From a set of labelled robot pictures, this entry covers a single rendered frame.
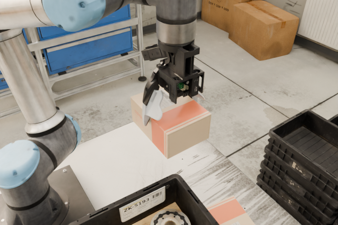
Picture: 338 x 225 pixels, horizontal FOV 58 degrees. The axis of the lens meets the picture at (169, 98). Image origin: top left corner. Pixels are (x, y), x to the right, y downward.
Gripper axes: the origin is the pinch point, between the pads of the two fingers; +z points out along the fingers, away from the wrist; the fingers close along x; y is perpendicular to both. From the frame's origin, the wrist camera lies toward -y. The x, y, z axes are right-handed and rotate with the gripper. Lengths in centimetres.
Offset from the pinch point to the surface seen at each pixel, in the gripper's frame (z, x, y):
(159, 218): 23.5, -9.2, 9.4
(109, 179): 39.9, -10.3, -21.5
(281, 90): 110, 176, -80
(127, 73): 97, 67, -163
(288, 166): 61, 65, 1
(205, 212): 16.6, -2.1, 17.7
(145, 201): 19.9, -10.9, 5.5
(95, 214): 16.9, -23.0, 3.8
